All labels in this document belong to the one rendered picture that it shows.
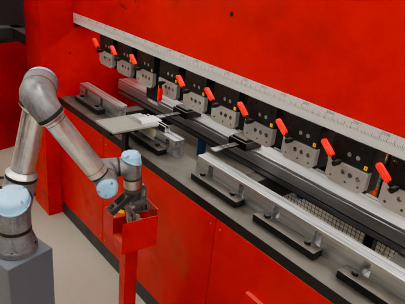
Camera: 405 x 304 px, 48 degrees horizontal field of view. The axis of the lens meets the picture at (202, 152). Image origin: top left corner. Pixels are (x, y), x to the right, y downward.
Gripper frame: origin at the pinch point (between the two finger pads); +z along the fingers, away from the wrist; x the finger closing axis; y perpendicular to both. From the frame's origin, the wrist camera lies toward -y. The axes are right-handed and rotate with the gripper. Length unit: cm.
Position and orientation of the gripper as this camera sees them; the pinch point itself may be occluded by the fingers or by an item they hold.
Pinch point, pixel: (130, 228)
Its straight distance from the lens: 194.7
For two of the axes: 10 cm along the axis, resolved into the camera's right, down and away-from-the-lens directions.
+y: 8.4, -2.3, 4.9
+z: -0.3, 8.9, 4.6
